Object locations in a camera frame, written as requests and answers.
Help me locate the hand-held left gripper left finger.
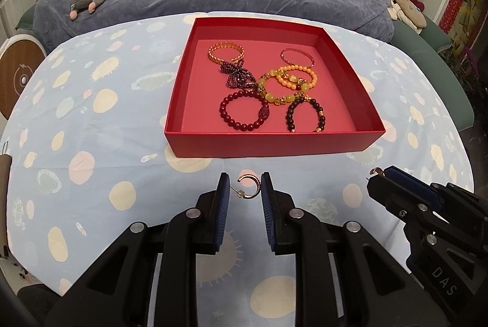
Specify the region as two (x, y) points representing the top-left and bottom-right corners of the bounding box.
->
(45, 172), (230, 327)

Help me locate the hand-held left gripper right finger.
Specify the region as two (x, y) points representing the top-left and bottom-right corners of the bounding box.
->
(260, 172), (448, 327)

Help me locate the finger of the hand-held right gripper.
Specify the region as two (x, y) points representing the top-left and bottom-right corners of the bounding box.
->
(382, 166), (488, 221)
(366, 175), (439, 226)

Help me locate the red cardboard box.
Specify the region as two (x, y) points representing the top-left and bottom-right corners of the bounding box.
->
(165, 17), (386, 159)

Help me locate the dark brown bead bracelet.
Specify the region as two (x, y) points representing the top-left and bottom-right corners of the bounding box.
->
(286, 93), (328, 133)

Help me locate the dark red bead bracelet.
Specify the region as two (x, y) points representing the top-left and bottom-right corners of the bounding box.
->
(219, 90), (271, 131)

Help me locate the yellow bead bracelet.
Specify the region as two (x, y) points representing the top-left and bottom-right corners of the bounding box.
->
(258, 69), (311, 107)

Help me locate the purple garnet bead bracelet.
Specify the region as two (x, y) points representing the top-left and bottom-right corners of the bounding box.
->
(218, 59), (257, 91)

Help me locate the orange bead bracelet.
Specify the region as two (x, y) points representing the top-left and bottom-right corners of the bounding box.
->
(275, 64), (318, 91)

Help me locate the thin rose gold bangle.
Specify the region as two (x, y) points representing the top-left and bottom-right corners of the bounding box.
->
(280, 48), (316, 69)

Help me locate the gold cuff bracelet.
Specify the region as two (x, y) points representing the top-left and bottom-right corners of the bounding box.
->
(208, 41), (245, 65)

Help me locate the green plant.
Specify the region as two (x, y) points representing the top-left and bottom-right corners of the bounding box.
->
(438, 0), (488, 91)

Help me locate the beige plush toy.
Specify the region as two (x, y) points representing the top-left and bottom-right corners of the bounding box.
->
(386, 0), (427, 35)

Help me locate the brown flat board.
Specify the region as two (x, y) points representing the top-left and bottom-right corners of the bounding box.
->
(0, 154), (11, 259)

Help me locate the green upholstered bed frame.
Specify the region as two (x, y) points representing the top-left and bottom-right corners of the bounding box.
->
(362, 0), (475, 131)

